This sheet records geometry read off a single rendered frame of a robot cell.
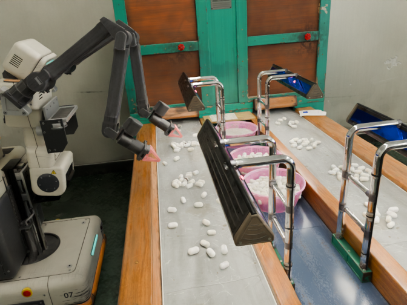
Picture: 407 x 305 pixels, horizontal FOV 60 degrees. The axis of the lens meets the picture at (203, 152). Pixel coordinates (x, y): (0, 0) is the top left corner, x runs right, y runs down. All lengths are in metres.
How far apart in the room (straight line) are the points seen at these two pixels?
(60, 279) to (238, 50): 1.68
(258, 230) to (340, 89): 3.16
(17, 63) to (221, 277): 1.23
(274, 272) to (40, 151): 1.23
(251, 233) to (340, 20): 3.11
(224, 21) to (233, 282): 1.69
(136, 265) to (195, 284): 0.19
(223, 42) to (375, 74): 2.00
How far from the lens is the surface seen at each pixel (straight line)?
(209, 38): 2.35
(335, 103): 3.80
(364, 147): 1.94
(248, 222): 0.69
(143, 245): 1.21
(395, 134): 1.21
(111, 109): 1.50
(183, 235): 1.27
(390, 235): 1.34
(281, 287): 1.04
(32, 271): 2.09
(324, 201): 1.42
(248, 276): 1.10
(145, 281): 1.08
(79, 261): 2.05
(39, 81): 1.56
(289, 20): 2.48
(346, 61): 3.75
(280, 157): 0.90
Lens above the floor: 1.48
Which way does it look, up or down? 23 degrees down
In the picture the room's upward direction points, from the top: 4 degrees counter-clockwise
